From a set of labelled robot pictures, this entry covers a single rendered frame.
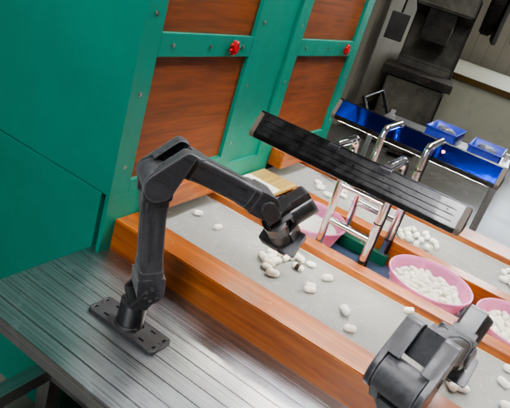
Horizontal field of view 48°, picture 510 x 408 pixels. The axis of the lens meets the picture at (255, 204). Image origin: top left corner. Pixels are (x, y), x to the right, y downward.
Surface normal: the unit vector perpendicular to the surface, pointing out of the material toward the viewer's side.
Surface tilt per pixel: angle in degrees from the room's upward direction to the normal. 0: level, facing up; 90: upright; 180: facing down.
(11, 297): 0
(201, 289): 90
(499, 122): 90
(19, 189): 90
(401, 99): 90
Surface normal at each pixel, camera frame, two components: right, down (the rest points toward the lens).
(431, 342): -0.48, -0.19
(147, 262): 0.30, 0.36
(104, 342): 0.28, -0.87
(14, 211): -0.52, 0.22
